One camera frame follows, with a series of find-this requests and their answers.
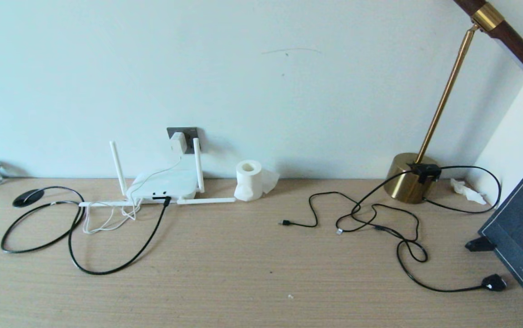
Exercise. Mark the white power adapter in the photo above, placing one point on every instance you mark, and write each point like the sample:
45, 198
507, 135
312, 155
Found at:
178, 142

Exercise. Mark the white router with antennas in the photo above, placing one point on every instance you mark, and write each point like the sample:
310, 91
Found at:
165, 184

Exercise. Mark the white toilet paper roll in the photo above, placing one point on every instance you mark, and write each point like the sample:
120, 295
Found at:
248, 181

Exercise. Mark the brass desk lamp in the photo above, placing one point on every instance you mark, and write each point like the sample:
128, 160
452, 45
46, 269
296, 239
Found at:
404, 185

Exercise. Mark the crumpled white tissue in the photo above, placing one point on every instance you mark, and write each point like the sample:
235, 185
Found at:
468, 191

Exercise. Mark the black oval puck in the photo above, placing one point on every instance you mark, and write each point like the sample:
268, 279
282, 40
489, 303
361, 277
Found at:
28, 197

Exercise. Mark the grey wall socket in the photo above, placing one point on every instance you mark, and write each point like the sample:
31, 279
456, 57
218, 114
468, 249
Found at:
192, 134

